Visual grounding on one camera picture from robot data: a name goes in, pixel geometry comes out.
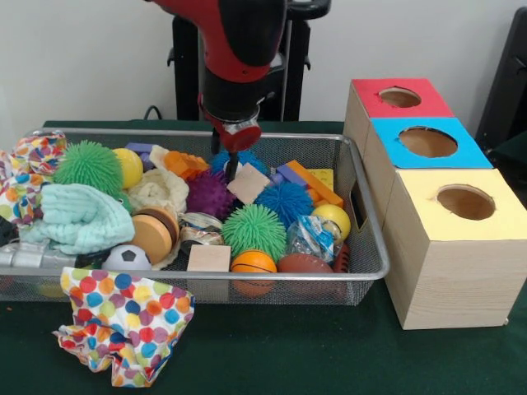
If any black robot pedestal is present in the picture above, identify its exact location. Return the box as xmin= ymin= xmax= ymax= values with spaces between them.
xmin=158 ymin=0 xmax=333 ymax=122

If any wooden box with three holes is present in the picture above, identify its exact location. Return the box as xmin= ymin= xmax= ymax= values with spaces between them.
xmin=343 ymin=77 xmax=527 ymax=330

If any blue spiky ball with eyes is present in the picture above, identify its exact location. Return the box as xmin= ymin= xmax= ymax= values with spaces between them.
xmin=210 ymin=148 xmax=268 ymax=178

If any small orange basketball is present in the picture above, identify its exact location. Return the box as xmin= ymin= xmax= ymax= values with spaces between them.
xmin=230 ymin=249 xmax=277 ymax=273

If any shallow wire mesh bin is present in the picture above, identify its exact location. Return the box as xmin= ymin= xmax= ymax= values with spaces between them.
xmin=0 ymin=128 xmax=391 ymax=306

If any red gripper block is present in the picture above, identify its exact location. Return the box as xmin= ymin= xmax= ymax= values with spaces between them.
xmin=197 ymin=94 xmax=264 ymax=182

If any dark green tablecloth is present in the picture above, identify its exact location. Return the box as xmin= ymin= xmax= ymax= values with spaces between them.
xmin=487 ymin=131 xmax=527 ymax=174
xmin=0 ymin=119 xmax=527 ymax=395

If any green spiky rubber ball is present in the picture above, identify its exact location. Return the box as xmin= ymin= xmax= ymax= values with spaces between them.
xmin=222 ymin=204 xmax=287 ymax=261
xmin=53 ymin=141 xmax=124 ymax=194

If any colourful polka dot cloth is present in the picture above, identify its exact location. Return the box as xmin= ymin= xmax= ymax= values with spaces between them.
xmin=0 ymin=131 xmax=69 ymax=230
xmin=53 ymin=266 xmax=195 ymax=388

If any blue spiky rubber ball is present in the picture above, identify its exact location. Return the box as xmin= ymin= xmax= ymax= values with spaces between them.
xmin=254 ymin=180 xmax=315 ymax=225

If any yellow tennis ball toy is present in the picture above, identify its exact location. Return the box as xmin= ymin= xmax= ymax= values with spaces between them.
xmin=112 ymin=147 xmax=144 ymax=189

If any purple spiky rubber ball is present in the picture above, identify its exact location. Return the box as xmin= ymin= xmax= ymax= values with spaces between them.
xmin=185 ymin=169 xmax=236 ymax=221

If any plain wooden block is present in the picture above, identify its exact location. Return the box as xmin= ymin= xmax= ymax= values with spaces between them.
xmin=226 ymin=163 xmax=272 ymax=206
xmin=187 ymin=245 xmax=232 ymax=272

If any mint green waffle cloth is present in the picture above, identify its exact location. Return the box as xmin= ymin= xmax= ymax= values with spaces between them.
xmin=20 ymin=184 xmax=136 ymax=256

